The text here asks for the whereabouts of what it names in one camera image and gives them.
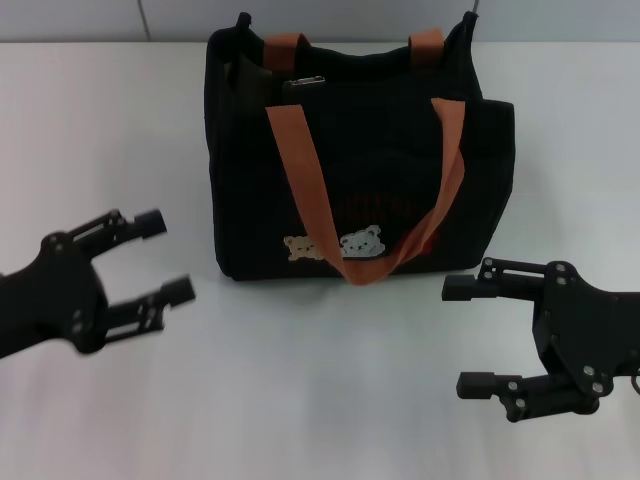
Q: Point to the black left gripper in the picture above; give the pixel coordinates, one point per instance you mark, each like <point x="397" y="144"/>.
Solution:
<point x="55" y="295"/>

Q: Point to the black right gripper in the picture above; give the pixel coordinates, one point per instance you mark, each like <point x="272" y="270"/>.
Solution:
<point x="585" y="330"/>

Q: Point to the silver zipper pull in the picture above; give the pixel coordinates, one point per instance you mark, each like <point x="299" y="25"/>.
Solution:
<point x="307" y="81"/>

